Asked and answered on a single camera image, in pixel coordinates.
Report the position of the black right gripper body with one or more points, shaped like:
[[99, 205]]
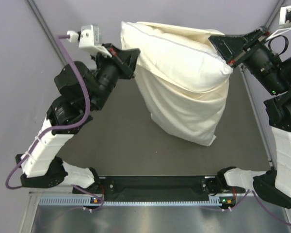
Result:
[[256, 58]]

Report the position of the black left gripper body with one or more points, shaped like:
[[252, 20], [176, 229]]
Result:
[[108, 69]]

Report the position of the white pillow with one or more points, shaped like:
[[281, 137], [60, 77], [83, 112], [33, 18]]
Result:
[[179, 55]]

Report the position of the cream pillowcase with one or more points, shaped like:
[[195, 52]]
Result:
[[181, 113]]

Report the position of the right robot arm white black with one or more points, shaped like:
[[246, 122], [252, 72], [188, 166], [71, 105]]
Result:
[[274, 185]]

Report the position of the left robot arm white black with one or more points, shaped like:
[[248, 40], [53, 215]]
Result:
[[81, 91]]

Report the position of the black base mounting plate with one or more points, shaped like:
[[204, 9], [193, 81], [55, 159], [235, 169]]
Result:
[[162, 188]]

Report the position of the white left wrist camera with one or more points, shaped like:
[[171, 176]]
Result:
[[89, 40]]

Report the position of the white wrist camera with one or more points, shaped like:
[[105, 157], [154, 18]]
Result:
[[284, 24], [89, 40]]

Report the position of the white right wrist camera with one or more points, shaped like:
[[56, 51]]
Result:
[[284, 24]]

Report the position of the right aluminium corner post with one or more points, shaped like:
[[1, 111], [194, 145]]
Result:
[[274, 12]]

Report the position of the aluminium corner post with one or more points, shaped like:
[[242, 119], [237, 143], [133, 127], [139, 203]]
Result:
[[274, 12], [47, 32]]

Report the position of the left aluminium corner post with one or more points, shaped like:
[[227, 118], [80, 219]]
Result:
[[47, 32]]

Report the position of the aluminium frame rail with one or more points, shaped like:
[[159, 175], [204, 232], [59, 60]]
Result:
[[46, 194]]

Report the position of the grey slotted cable duct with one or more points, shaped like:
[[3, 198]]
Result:
[[91, 201]]

